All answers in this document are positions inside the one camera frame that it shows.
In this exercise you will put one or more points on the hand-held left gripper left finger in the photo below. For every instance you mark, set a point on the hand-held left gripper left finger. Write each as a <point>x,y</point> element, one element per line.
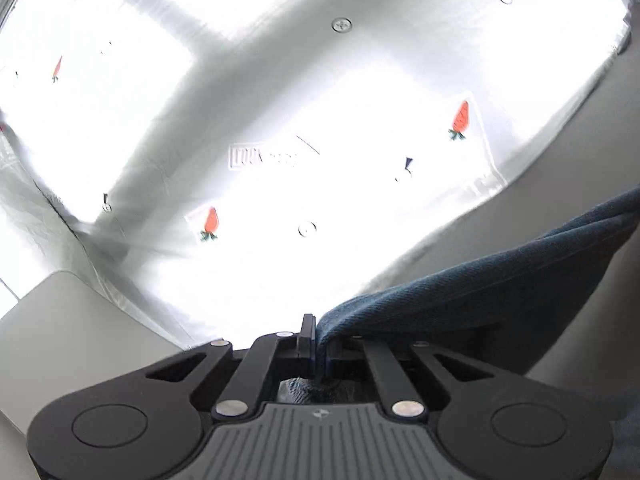
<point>306,340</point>

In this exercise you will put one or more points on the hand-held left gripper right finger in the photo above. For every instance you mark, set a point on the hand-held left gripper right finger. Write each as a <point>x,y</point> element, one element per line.
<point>345,357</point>

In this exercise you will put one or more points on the blue denim jeans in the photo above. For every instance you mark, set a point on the blue denim jeans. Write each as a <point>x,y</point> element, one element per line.
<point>475,290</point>

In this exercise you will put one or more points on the white carrot-print cloth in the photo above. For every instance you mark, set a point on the white carrot-print cloth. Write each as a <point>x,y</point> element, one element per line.
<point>350,85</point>

